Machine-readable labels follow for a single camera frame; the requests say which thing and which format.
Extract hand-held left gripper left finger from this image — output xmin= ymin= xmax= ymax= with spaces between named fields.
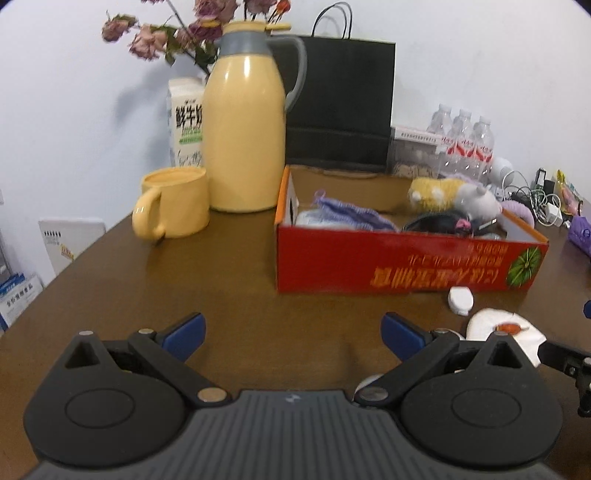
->
xmin=64 ymin=312 xmax=232 ymax=409

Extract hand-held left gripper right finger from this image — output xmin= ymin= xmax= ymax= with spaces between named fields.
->
xmin=355 ymin=312 xmax=523 ymax=409

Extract white round disc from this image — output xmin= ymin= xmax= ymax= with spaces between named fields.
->
xmin=449 ymin=287 xmax=474 ymax=317

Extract white tissue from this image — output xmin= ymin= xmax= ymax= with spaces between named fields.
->
xmin=466 ymin=308 xmax=548 ymax=368

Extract red cardboard box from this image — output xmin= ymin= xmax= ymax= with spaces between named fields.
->
xmin=276 ymin=165 xmax=550 ymax=294

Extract braided black cable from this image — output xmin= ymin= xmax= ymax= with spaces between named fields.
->
xmin=401 ymin=210 xmax=476 ymax=235

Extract purple knitted pouch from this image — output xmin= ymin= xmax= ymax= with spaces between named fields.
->
xmin=313 ymin=190 xmax=400 ymax=232

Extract plush hamster toy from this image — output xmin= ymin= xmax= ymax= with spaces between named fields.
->
xmin=407 ymin=176 xmax=503 ymax=222

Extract purple tissue packet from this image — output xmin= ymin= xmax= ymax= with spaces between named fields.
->
xmin=567 ymin=215 xmax=591 ymax=257

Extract colourful snack packet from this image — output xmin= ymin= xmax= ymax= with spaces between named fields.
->
xmin=554 ymin=170 xmax=583 ymax=215

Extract yellow mug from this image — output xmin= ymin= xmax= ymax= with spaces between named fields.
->
xmin=131 ymin=167 xmax=211 ymax=241

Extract white printed carton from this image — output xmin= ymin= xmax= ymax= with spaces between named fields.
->
xmin=38 ymin=218 xmax=108 ymax=288

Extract white desk fan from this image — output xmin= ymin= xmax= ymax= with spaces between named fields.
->
xmin=488 ymin=157 xmax=527 ymax=192

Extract blue and white boxes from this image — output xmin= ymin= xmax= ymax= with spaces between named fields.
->
xmin=0 ymin=272 xmax=44 ymax=330

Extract clear food container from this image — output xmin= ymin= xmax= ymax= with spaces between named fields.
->
xmin=388 ymin=138 xmax=446 ymax=178

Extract clear water bottle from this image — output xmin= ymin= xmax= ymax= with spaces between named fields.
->
xmin=428 ymin=104 xmax=454 ymax=174
xmin=448 ymin=109 xmax=474 ymax=174
xmin=468 ymin=115 xmax=495 ymax=183

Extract white flat box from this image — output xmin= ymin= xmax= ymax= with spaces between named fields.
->
xmin=392 ymin=124 xmax=451 ymax=144

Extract yellow thermos jug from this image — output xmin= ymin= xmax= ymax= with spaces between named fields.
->
xmin=203 ymin=21 xmax=308 ymax=213

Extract white milk carton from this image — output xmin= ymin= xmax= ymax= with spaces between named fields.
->
xmin=167 ymin=78 xmax=206 ymax=168

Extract black paper bag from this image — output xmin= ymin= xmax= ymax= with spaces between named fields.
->
xmin=286 ymin=1 xmax=397 ymax=175

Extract dried rose bouquet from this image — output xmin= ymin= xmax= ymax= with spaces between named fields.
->
xmin=102 ymin=0 xmax=293 ymax=79

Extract white cable tangle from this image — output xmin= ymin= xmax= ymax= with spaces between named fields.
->
xmin=501 ymin=171 xmax=573 ymax=227

